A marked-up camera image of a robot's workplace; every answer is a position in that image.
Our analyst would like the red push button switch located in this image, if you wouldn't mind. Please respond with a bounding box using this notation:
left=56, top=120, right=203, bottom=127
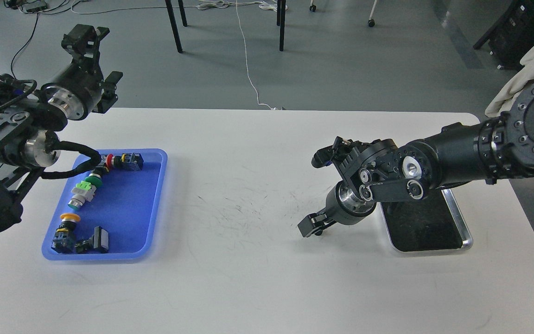
left=95, top=153, right=144, bottom=174

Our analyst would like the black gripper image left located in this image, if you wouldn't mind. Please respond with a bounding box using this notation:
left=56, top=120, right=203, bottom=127
left=40, top=25, right=123, bottom=121

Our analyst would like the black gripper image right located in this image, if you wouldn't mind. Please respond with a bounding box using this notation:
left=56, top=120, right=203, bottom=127
left=297, top=182, right=376, bottom=238

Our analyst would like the silver metal tray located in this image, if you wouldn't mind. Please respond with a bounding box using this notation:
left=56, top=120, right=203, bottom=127
left=380, top=189, right=473, bottom=256

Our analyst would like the green push button switch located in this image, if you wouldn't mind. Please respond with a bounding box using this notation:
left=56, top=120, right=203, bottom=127
left=84, top=171, right=102, bottom=189

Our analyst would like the white floor cable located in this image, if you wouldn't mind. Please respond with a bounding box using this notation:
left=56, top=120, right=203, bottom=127
left=197, top=0, right=288, bottom=111

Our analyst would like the blue plastic tray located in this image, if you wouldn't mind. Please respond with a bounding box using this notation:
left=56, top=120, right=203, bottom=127
left=42, top=148, right=169, bottom=261

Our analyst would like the black table leg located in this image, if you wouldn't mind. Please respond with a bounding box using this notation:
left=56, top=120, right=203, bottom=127
left=165, top=0, right=187, bottom=54
left=276, top=0, right=286, bottom=51

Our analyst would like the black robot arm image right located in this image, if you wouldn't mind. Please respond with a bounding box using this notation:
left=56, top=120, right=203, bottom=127
left=298, top=83, right=534, bottom=238

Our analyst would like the black rectangular switch block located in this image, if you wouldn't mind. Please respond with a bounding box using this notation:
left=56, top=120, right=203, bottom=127
left=76, top=226, right=109, bottom=254

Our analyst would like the yellow push button switch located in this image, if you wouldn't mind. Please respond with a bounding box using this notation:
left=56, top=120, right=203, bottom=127
left=51, top=212, right=81, bottom=253

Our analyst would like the light green selector switch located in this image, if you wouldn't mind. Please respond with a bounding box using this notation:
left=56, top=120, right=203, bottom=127
left=67, top=180, right=97, bottom=211

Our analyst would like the black floor cable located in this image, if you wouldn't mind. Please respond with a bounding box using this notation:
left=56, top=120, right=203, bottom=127
left=10, top=0, right=82, bottom=77

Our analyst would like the beige cloth on chair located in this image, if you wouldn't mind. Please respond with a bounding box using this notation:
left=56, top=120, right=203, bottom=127
left=484, top=46, right=534, bottom=118

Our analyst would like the black cabinet background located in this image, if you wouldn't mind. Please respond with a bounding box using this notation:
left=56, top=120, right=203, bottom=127
left=473, top=0, right=534, bottom=69

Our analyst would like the black table leg right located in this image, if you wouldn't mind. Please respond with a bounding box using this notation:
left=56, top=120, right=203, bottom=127
left=276, top=0, right=286, bottom=51

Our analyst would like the black table leg left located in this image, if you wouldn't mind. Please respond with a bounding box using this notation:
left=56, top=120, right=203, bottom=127
left=165, top=0, right=187, bottom=54

